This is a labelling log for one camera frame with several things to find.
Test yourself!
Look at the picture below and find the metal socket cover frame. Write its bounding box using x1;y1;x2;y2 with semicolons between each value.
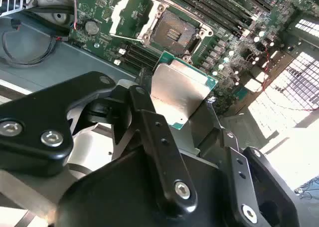
108;0;160;42

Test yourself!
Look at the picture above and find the silver CPU green edge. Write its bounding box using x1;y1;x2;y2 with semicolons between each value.
151;51;219;130

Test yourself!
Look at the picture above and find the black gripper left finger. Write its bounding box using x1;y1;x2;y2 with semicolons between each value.
0;67;198;214

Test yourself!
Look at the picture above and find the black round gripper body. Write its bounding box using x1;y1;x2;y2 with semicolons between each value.
53;147;236;227

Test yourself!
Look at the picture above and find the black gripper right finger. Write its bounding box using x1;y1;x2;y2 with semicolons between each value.
188;97;300;227

